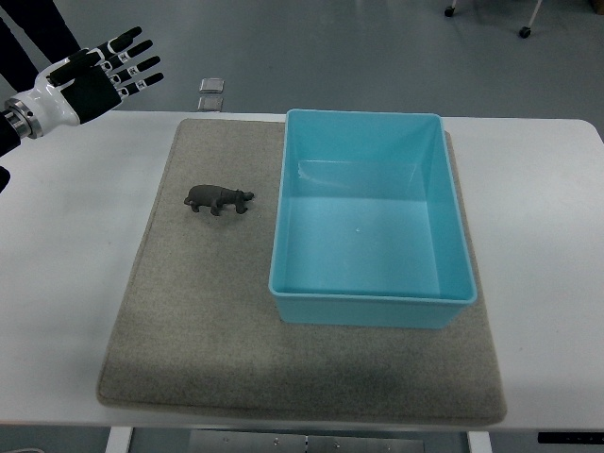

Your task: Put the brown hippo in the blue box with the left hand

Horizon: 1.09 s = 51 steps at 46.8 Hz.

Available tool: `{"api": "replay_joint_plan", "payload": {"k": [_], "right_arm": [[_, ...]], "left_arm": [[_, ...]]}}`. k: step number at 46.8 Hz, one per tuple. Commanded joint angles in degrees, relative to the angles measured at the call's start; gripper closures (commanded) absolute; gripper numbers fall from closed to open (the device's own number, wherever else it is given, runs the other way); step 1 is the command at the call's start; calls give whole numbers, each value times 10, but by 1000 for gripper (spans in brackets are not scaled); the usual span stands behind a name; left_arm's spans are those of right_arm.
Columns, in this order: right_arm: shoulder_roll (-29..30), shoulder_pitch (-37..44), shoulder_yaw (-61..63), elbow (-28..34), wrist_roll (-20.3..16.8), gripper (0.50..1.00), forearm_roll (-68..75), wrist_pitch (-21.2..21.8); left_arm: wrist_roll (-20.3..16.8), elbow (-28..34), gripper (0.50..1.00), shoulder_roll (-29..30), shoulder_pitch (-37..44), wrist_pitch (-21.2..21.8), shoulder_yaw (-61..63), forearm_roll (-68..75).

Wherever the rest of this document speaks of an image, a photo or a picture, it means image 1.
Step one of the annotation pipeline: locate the beige felt mat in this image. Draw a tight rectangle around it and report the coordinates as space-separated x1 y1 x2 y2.
96 119 507 426

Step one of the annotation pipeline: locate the brown toy hippo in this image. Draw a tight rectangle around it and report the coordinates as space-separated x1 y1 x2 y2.
183 185 255 216

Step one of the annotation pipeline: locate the right black caster wheel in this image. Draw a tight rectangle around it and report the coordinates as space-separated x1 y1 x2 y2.
518 26 531 39

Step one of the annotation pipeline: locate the upper silver floor plate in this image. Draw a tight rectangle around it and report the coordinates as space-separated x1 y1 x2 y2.
199 77 225 93

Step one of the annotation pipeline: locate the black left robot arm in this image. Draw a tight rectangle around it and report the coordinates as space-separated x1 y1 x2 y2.
1 97 42 157

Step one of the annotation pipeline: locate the silver floor plate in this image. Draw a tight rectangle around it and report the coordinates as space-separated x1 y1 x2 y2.
199 77 225 93
197 95 224 112

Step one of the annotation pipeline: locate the grey metal table frame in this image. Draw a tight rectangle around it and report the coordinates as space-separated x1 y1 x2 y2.
104 427 494 452

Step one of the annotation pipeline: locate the lower silver floor plate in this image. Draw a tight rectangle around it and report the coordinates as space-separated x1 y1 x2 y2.
197 95 224 112

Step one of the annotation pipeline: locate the blue plastic box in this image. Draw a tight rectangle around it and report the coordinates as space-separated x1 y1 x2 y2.
269 109 478 329

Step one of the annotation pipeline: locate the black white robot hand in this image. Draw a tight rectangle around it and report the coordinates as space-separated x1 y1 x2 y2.
23 26 163 135

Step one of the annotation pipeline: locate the black table control panel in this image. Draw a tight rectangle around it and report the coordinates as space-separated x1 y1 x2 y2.
537 431 604 445

